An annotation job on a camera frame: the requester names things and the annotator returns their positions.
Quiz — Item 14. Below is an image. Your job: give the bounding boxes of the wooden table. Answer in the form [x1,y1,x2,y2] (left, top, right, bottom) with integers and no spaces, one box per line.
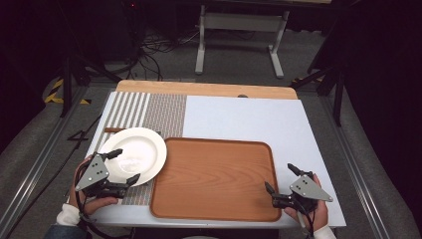
[115,79,299,101]

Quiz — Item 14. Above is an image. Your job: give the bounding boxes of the yellow black floor tape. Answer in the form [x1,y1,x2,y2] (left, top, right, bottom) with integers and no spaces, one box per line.
[44,77,93,106]

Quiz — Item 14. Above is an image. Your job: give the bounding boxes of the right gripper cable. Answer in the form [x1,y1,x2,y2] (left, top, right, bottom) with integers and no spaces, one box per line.
[297,202,317,239]

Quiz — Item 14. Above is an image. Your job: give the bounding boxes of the person's right hand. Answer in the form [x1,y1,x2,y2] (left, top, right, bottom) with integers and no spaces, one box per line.
[283,173,329,233]

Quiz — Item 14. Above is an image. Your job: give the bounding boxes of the aluminium floor rail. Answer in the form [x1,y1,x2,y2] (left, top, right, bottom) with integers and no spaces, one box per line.
[318,95,393,239]
[0,85,88,235]

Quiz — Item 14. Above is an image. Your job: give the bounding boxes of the black floor cables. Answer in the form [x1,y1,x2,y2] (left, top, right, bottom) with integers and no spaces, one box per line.
[123,28,202,82]

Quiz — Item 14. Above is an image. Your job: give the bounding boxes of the brown wooden tray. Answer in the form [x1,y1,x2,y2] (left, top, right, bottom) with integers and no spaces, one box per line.
[149,136,283,223]

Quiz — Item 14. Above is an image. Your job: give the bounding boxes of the black tripod stand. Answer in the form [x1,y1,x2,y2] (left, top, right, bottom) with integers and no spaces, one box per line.
[59,54,122,119]
[291,63,346,127]

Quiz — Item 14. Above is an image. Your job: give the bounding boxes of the white board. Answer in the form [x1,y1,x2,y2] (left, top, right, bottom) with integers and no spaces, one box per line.
[84,91,347,230]

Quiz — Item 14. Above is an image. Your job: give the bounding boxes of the person's left hand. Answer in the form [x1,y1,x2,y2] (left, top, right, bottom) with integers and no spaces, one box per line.
[68,154,119,216]

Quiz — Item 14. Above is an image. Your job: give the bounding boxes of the brown wooden utensil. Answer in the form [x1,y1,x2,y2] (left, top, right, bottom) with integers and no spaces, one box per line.
[104,126,163,136]

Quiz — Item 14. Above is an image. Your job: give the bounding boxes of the grey metal stand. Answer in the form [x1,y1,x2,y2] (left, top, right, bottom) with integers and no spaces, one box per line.
[194,4,291,80]

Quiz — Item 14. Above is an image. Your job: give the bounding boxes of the white plate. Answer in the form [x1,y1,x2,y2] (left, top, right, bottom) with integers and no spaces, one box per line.
[98,126,168,187]

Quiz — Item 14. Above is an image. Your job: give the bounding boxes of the striped woven placemat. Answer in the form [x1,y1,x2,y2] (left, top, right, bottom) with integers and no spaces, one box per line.
[94,92,188,206]

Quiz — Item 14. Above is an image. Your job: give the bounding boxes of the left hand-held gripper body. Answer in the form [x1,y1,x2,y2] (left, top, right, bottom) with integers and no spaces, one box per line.
[75,152,130,200]

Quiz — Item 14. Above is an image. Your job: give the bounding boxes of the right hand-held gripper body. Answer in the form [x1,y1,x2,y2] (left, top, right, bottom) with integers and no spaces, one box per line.
[271,170,334,214]

